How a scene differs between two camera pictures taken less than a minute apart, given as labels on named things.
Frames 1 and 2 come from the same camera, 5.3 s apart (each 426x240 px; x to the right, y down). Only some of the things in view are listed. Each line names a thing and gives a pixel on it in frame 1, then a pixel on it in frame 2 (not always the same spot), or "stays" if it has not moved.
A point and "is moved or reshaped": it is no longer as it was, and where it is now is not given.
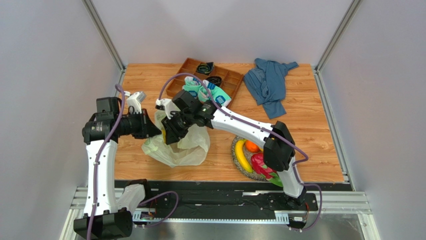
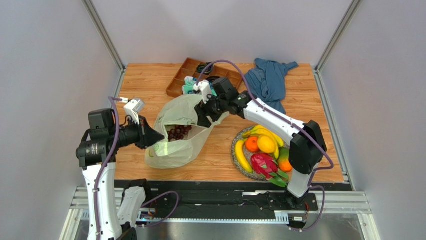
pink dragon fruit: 260,167 stays
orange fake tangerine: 252,146 stays
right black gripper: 172,127 to 206,112
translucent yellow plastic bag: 192,149 is moved or reshaped
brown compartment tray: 231,80 stays
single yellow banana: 239,148 stays
